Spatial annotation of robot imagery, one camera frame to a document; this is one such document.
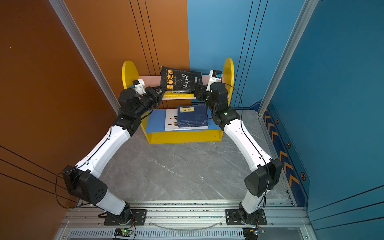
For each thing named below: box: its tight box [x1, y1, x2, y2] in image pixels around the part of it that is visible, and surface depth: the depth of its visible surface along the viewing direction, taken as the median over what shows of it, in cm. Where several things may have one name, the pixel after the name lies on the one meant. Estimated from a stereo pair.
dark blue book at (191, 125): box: [177, 124, 209, 128], surface depth 91 cm
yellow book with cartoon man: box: [163, 93, 195, 98], surface depth 72 cm
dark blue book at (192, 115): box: [177, 103, 209, 128], surface depth 93 cm
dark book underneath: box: [160, 66, 203, 92], surface depth 74 cm
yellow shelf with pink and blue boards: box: [122, 58, 235, 145], surface depth 74 cm
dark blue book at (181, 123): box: [177, 120, 209, 128], surface depth 90 cm
